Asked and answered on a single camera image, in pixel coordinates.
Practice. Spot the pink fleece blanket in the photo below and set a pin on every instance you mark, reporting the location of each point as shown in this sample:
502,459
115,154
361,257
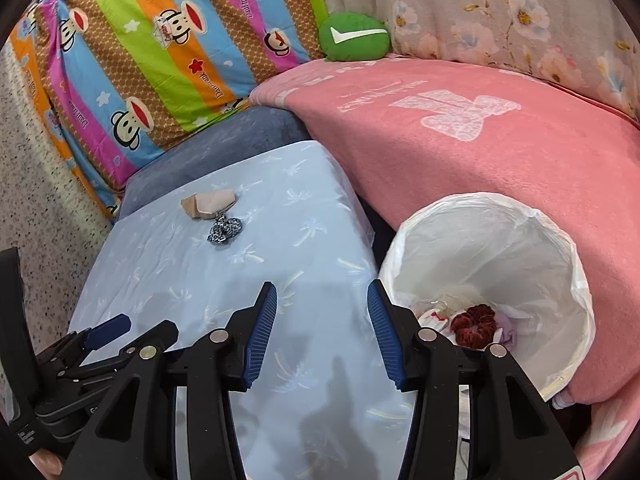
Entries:
500,160

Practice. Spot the blue-grey upholstered stool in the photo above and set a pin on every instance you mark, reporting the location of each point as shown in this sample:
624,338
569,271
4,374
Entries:
225,145

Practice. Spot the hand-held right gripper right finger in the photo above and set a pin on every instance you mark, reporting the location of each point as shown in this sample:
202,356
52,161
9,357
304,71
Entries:
385,340

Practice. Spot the person's left hand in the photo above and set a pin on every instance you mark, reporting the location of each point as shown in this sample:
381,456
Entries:
46,462

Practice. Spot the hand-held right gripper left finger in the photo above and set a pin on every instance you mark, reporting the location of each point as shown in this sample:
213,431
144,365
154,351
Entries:
260,340

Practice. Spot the colourful monkey striped pillow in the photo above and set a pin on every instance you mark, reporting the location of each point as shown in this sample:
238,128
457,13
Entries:
150,60

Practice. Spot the leopard print scrunchie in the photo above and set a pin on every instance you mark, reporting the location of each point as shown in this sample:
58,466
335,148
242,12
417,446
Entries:
219,235

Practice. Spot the green round cushion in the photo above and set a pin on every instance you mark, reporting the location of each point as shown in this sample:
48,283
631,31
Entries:
350,50

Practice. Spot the bin with white plastic liner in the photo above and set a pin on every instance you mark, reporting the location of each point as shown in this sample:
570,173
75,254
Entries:
525,270

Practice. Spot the grey floral sheet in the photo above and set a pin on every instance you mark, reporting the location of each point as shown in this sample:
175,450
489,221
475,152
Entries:
475,25

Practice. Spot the light blue printed table cover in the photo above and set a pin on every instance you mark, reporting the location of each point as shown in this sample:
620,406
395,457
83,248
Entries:
300,210

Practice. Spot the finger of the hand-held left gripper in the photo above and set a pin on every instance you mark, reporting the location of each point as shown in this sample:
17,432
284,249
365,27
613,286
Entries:
157,336
107,327

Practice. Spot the dark red scrunchie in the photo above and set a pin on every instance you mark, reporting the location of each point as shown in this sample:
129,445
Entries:
462,322

